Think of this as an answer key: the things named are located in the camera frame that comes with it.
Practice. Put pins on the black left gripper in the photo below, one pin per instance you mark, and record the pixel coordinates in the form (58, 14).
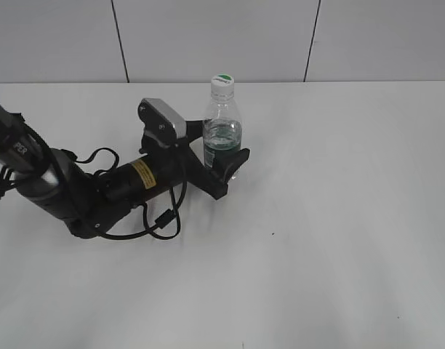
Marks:
(178, 163)

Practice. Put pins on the clear plastic water bottle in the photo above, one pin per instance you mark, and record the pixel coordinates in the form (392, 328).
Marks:
(222, 127)

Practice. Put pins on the white green bottle cap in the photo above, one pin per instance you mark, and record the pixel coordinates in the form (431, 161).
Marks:
(222, 84)

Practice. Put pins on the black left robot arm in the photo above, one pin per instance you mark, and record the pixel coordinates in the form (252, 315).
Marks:
(90, 204)

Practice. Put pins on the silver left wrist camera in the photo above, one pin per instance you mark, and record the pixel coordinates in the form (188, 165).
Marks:
(162, 124)

